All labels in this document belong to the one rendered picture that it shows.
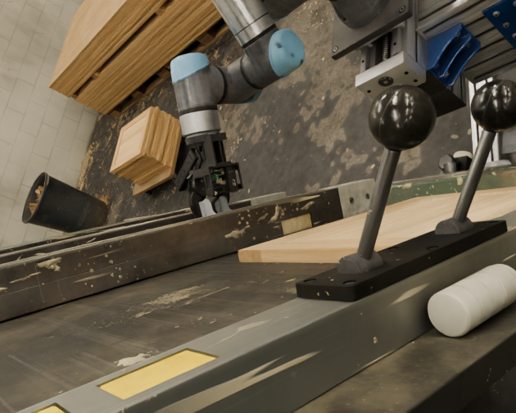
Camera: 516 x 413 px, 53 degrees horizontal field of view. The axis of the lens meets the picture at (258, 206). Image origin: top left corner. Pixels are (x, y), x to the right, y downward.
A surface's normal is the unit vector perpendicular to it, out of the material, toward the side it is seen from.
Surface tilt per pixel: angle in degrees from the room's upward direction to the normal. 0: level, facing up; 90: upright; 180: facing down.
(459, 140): 0
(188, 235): 90
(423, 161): 0
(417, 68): 90
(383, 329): 90
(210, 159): 31
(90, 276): 90
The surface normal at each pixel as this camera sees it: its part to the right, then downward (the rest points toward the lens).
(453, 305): -0.76, 0.18
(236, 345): -0.19, -0.98
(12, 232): 0.65, -0.24
